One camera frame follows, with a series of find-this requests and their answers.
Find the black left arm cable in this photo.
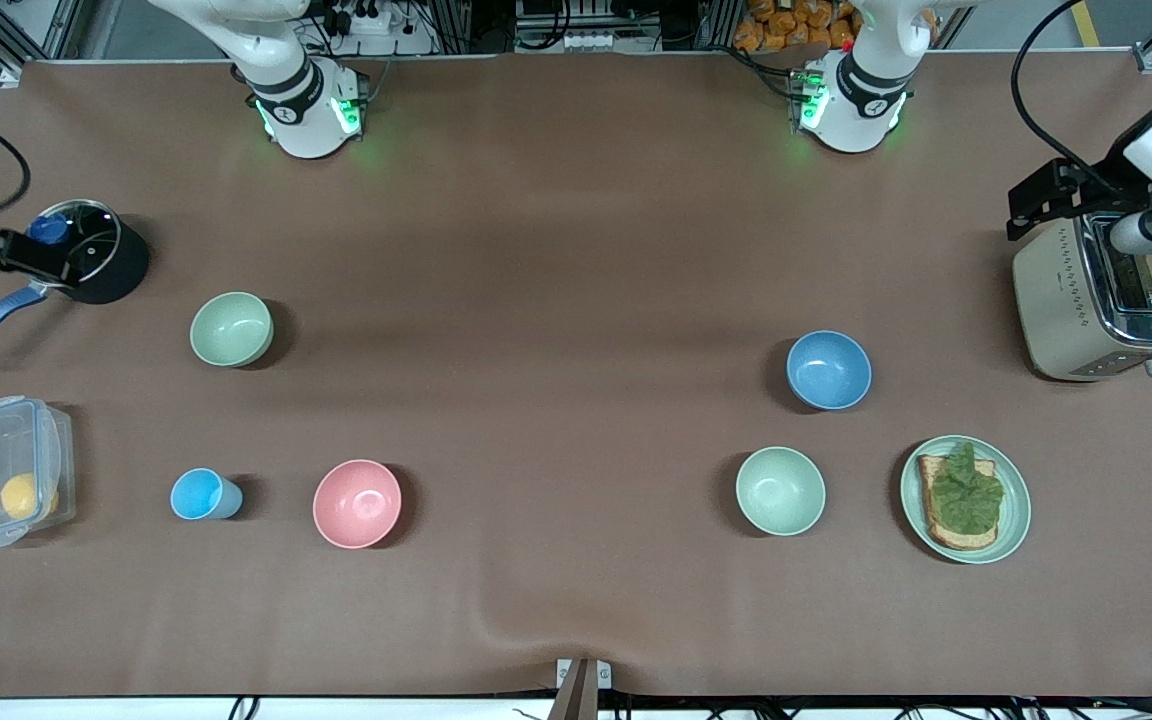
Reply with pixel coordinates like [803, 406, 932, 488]
[1010, 0, 1122, 193]

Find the bag of orange snacks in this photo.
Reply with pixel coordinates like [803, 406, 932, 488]
[733, 0, 859, 53]

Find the white power strip with plugs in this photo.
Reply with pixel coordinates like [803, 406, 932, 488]
[321, 0, 419, 37]

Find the pink bowl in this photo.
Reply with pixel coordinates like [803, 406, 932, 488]
[313, 459, 404, 551]

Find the green plate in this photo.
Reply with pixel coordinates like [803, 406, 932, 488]
[900, 435, 1033, 566]

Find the glass lid with blue knob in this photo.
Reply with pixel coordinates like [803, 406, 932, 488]
[18, 199, 124, 289]

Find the green lettuce leaf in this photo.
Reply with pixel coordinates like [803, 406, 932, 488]
[928, 442, 1006, 535]

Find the black pot with blue handle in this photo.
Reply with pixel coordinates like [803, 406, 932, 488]
[0, 199, 151, 364]

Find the metal table clamp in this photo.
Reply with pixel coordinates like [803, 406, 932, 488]
[548, 657, 614, 720]

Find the blue bowl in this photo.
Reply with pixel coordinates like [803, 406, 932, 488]
[787, 331, 874, 412]

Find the toast slice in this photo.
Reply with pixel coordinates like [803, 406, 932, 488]
[917, 454, 1000, 552]

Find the yellow lemon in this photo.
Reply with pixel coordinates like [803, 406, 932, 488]
[0, 473, 60, 522]

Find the brown table cover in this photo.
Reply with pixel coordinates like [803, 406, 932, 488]
[0, 52, 1152, 700]

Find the beige chrome toaster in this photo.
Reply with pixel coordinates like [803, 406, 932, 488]
[1012, 196, 1152, 383]

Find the blue cup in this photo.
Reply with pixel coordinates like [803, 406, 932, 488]
[170, 468, 245, 522]

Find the green bowl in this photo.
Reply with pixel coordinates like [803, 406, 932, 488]
[190, 292, 275, 369]
[736, 446, 827, 538]

